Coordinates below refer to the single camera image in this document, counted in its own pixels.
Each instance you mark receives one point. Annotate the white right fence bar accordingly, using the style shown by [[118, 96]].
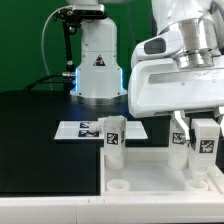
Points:
[[217, 178]]

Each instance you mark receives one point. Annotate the white square tabletop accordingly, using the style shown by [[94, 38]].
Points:
[[146, 172]]

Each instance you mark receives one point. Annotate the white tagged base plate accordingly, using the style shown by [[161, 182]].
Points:
[[79, 130]]

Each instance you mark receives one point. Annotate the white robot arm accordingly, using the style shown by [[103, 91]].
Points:
[[199, 21]]

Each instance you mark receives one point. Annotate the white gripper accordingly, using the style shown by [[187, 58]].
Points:
[[158, 88]]

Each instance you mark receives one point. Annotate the white fence bar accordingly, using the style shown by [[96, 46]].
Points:
[[200, 209], [217, 178]]

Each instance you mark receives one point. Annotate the white front fence bar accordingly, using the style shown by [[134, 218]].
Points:
[[200, 209]]

